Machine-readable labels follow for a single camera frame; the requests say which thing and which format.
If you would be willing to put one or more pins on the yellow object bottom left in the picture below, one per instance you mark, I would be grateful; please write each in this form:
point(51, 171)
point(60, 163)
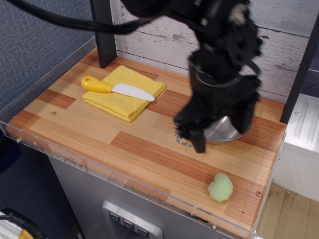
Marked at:
point(24, 234)

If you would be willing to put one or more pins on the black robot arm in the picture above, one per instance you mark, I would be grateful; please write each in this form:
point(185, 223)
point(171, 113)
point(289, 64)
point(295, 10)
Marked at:
point(223, 28)

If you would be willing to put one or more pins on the silver toy fridge cabinet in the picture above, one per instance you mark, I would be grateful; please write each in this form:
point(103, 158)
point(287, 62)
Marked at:
point(144, 194)

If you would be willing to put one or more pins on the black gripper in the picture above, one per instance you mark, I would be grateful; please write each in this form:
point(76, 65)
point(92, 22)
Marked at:
point(216, 92)

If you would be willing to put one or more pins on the yellow handled white toy knife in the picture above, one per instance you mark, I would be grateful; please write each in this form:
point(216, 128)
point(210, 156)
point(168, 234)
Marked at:
point(94, 85)

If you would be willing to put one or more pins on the black vertical post right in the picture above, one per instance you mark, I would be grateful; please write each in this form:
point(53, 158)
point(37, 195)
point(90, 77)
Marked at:
point(302, 21)

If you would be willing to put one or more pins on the green plush broccoli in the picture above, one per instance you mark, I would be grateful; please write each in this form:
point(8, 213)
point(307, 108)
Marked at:
point(221, 188)

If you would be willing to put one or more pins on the yellow folded cloth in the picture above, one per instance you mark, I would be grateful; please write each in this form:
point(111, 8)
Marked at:
point(124, 107)

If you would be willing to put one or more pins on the white aluminium rail block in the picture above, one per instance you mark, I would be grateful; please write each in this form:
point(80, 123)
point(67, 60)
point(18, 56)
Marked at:
point(297, 167)

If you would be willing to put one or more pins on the black vertical post left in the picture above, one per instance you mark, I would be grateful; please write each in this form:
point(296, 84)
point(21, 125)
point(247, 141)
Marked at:
point(106, 48)

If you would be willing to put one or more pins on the black vertical post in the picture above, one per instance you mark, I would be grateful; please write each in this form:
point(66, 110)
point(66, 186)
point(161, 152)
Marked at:
point(302, 21)
point(106, 48)

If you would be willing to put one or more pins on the silver dispenser panel with buttons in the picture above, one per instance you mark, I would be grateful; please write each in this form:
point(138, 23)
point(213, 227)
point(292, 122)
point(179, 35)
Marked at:
point(131, 221)

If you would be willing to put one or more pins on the metal bowl with handles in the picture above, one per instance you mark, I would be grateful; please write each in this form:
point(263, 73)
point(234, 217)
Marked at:
point(218, 131)

